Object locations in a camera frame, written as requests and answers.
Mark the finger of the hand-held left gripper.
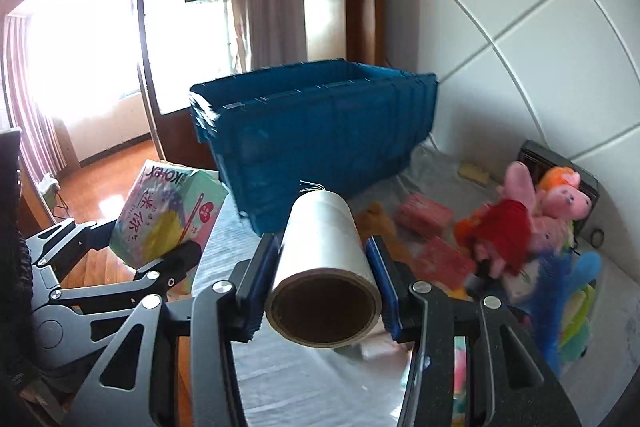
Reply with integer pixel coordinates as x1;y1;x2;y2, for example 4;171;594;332
49;241;202;308
25;218;117;269

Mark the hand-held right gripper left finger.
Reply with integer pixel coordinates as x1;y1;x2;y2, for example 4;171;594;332
75;233;281;427

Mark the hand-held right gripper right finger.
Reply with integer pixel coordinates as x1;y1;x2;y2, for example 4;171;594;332
364;233;584;427

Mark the clear film roll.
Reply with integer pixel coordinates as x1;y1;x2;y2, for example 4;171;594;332
265;181;383;349

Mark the pastel sanitary pad packet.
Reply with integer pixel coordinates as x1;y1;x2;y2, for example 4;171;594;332
109;159;230;270

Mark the blue plastic crate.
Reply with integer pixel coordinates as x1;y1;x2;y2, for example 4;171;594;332
189;58;438;235

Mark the red dress pig plush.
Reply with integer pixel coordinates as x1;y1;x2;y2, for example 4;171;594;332
454;161;536;280

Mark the orange dress pig plush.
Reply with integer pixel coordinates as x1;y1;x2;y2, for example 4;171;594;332
537;166;596;220

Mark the brown plush toy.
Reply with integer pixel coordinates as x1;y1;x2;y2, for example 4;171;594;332
359;202;406;260

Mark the pink labelled box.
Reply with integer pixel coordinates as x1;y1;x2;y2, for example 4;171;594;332
414;236;477;291

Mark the pink tissue packet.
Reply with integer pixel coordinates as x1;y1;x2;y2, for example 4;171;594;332
397;194;454;233

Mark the grey striped bedsheet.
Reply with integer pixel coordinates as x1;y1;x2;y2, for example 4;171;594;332
195;142;640;427

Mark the pink striped curtain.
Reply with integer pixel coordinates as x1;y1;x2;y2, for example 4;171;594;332
2;14;68;182

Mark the yellow sponge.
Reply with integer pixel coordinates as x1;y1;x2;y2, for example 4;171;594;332
459;162;494;186

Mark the blue feather duster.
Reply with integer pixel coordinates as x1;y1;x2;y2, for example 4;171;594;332
527;252;576;373

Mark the small pink pig plush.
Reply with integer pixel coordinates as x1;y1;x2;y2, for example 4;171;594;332
530;217;573;255

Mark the black box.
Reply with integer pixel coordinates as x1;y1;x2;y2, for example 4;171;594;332
520;139;599;208

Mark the green plush toy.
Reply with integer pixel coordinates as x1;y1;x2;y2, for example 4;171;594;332
560;282;599;359

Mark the blue plush toy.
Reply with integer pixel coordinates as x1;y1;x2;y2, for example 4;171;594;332
570;252;604;293

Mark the wooden door frame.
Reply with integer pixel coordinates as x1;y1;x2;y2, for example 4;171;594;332
131;0;168;164

